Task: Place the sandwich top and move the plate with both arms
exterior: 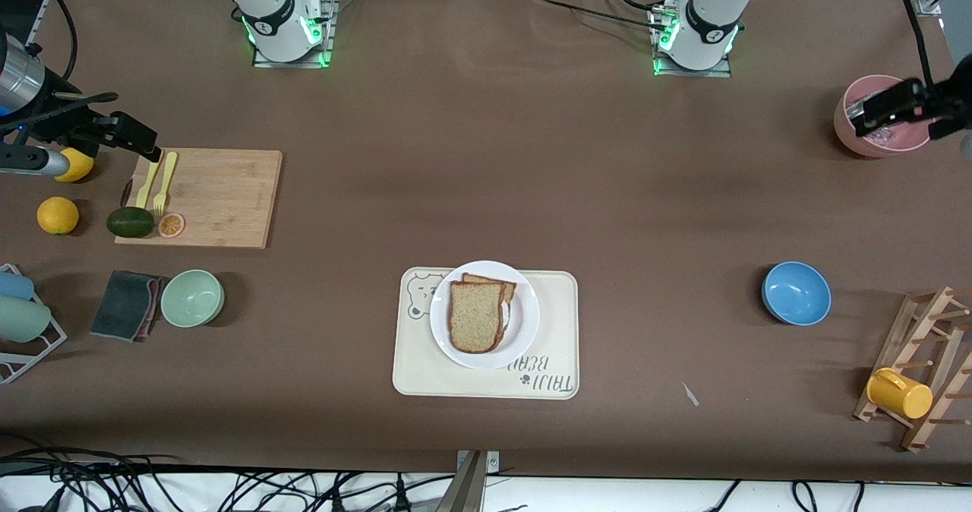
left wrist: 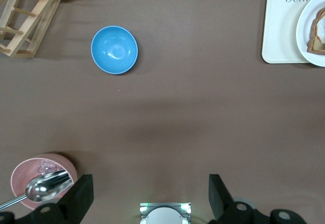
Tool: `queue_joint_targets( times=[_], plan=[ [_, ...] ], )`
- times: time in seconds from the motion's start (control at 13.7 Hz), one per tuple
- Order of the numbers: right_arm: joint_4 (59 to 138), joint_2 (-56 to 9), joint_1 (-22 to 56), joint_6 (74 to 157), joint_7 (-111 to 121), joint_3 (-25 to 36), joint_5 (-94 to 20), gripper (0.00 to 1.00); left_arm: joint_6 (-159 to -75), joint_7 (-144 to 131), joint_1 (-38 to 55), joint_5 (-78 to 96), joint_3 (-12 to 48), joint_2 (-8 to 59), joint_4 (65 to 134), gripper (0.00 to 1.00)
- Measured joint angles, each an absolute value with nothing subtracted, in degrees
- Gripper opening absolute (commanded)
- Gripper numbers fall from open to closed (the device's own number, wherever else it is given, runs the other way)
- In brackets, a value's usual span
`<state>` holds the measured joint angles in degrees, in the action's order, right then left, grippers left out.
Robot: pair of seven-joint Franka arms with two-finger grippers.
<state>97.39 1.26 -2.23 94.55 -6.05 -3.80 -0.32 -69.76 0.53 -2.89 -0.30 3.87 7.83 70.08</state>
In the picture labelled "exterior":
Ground brown bread slice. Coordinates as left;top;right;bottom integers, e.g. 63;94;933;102
462;273;517;346
448;280;508;354

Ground round white plate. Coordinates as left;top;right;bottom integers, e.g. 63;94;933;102
429;260;541;371

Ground yellow plastic knife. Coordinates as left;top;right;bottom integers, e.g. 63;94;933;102
135;155;164;210

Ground yellow plastic fork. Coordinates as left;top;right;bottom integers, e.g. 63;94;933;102
153;152;178;216

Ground pink bowl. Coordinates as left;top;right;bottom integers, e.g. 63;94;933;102
833;75;935;158

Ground yellow lemon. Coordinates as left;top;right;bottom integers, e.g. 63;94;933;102
55;147;96;184

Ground dark green avocado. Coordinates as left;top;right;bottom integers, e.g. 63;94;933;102
106;206;156;239

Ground round yellow-orange citrus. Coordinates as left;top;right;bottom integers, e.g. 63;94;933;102
36;196;80;235

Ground bamboo cutting board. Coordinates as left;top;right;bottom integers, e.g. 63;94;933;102
114;147;283;250

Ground pink cloth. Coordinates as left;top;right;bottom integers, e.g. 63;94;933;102
141;275;168;340

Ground pale green bowl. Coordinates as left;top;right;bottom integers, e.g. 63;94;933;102
160;269;226;328

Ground dark grey cloth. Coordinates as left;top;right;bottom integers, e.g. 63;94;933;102
90;270;164;343

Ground light blue cup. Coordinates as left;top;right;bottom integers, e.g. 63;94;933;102
0;270;36;302

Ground blue bowl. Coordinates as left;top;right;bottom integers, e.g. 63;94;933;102
762;261;832;326

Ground pale green cup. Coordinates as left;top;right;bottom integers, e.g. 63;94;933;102
0;296;52;343

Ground wooden mug rack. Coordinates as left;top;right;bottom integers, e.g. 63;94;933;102
853;286;972;453

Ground yellow mug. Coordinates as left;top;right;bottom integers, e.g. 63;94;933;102
866;368;934;420

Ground brown table cover mat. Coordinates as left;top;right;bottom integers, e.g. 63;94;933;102
0;0;972;482

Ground cream bear print tray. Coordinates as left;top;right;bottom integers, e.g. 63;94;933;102
392;267;580;400

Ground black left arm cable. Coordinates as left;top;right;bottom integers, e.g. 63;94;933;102
896;0;933;87

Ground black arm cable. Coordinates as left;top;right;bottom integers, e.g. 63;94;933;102
53;0;80;84
896;0;933;87

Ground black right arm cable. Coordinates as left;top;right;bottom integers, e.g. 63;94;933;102
53;0;80;84

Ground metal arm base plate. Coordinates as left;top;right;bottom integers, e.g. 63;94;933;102
252;0;336;68
652;3;734;78

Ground white wire rack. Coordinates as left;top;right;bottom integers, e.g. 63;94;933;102
0;263;68;385

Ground black cable on mat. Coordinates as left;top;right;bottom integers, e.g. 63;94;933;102
532;0;673;34

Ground tangled black cables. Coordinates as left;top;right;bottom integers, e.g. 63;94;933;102
0;440;456;512

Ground metal clamp bracket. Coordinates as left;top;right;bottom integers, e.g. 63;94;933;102
437;450;500;512

